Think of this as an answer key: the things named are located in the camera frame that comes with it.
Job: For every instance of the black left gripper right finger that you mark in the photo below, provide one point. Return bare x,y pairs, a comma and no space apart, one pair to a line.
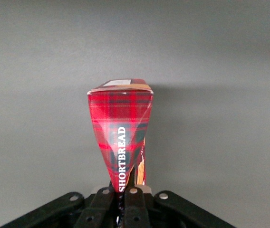
135,209

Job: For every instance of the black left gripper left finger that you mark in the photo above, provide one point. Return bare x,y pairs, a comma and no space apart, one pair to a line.
94,211

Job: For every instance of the red tartan shortbread cookie box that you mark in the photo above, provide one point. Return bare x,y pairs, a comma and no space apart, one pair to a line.
119,114

